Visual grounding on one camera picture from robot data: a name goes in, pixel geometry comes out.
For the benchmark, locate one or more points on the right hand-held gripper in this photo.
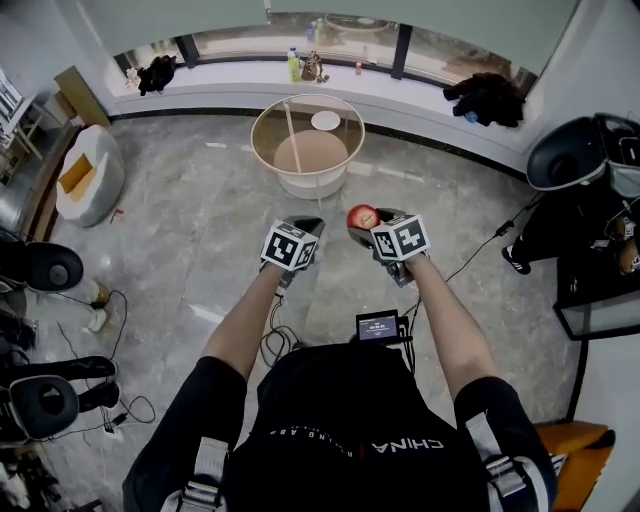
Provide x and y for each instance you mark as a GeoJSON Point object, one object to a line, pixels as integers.
{"type": "Point", "coordinates": [402, 239]}

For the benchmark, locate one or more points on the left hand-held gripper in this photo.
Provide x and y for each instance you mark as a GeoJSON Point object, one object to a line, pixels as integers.
{"type": "Point", "coordinates": [290, 247]}

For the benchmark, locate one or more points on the red apple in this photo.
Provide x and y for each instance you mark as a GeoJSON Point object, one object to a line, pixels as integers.
{"type": "Point", "coordinates": [363, 216]}

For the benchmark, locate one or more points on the white plate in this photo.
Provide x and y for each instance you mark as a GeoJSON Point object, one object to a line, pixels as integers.
{"type": "Point", "coordinates": [325, 121]}

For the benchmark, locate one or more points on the person's left forearm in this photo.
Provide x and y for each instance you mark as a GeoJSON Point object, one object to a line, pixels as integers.
{"type": "Point", "coordinates": [245, 325]}

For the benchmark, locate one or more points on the person's right forearm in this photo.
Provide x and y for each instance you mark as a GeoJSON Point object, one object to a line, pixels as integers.
{"type": "Point", "coordinates": [450, 330]}

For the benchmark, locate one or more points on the round glass side table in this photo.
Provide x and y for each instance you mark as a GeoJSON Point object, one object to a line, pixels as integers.
{"type": "Point", "coordinates": [307, 150]}

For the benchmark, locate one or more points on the black screen device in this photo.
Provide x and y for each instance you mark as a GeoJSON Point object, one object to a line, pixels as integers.
{"type": "Point", "coordinates": [377, 327]}

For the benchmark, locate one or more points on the black power adapter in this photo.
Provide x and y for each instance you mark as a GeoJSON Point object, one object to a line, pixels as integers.
{"type": "Point", "coordinates": [504, 228]}

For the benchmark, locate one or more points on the large black clothing pile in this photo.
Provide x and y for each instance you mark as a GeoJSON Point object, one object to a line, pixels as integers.
{"type": "Point", "coordinates": [487, 100]}

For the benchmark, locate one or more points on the brown bag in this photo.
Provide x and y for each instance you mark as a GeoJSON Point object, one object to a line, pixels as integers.
{"type": "Point", "coordinates": [311, 67]}

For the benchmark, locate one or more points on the green drink bottle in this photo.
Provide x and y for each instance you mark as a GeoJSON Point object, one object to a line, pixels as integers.
{"type": "Point", "coordinates": [293, 65]}

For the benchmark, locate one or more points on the person's black shirt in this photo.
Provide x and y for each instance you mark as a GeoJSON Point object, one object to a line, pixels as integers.
{"type": "Point", "coordinates": [340, 430]}

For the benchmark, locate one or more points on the brown paper cup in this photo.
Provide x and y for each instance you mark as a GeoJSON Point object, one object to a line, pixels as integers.
{"type": "Point", "coordinates": [101, 294]}

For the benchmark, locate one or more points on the white armchair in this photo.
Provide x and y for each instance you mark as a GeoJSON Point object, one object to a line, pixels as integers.
{"type": "Point", "coordinates": [92, 175]}

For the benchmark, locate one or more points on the small black clothing pile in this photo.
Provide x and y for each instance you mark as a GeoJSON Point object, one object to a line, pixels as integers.
{"type": "Point", "coordinates": [156, 75]}

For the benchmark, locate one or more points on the yellow cushion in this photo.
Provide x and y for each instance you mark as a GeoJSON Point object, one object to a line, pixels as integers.
{"type": "Point", "coordinates": [76, 174]}

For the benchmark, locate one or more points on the white power strip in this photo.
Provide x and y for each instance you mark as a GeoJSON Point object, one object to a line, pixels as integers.
{"type": "Point", "coordinates": [113, 431]}

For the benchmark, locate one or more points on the wooden board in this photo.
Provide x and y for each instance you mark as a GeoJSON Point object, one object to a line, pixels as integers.
{"type": "Point", "coordinates": [82, 97]}

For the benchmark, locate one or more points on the black grey-trimmed office chair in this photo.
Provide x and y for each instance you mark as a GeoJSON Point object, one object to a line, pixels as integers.
{"type": "Point", "coordinates": [45, 400]}

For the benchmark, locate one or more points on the orange chair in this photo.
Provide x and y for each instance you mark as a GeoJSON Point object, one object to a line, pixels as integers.
{"type": "Point", "coordinates": [575, 450]}

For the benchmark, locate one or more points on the black frame glass table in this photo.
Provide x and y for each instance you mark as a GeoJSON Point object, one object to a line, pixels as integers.
{"type": "Point", "coordinates": [595, 312]}

